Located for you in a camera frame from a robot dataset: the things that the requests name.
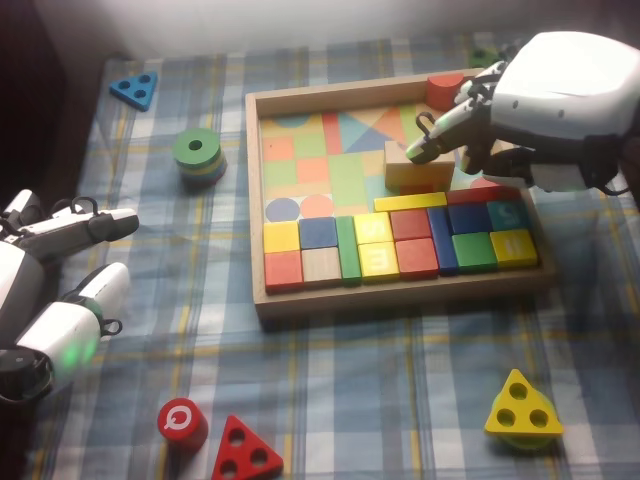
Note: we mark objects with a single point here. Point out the blue long wooden bar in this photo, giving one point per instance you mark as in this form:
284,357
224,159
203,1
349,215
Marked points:
442,242

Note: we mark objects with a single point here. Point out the red triangle with three holes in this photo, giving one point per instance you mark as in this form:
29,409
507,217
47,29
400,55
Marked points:
245,450

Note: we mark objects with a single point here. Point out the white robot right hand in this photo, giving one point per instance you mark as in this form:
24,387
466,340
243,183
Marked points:
560,85

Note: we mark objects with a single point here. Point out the wooden tray with printed floor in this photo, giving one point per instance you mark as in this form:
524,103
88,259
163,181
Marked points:
400,300

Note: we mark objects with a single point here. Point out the blue triangle with three holes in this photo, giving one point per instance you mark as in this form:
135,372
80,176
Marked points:
134,90

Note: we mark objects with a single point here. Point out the red cylinder with white print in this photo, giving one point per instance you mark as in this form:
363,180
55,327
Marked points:
182,425

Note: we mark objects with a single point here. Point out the white backdrop sheet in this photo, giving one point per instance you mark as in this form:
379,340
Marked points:
250,20

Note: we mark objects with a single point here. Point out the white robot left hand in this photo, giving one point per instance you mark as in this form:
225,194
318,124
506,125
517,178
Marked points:
60,330

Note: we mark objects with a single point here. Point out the natural wooden block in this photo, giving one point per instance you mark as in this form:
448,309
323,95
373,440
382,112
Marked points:
420,176

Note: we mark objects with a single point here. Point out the green ridged disc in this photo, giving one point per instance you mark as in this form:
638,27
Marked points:
525,442

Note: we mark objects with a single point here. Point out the green triangle with three holes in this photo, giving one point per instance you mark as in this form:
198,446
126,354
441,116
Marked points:
482,53

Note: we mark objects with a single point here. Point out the red long wooden bar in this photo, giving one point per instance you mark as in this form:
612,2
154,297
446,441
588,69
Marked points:
482,195

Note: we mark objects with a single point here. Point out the blue plaid table cloth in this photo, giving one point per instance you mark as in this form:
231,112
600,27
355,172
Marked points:
350,360

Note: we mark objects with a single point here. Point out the yellow triangle with three holes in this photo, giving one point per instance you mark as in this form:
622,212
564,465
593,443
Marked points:
520,410

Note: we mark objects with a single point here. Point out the yellow long wooden bar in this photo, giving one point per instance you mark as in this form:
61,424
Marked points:
410,201

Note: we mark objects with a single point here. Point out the green long wooden bar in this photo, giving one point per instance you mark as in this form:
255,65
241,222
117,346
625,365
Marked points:
348,250

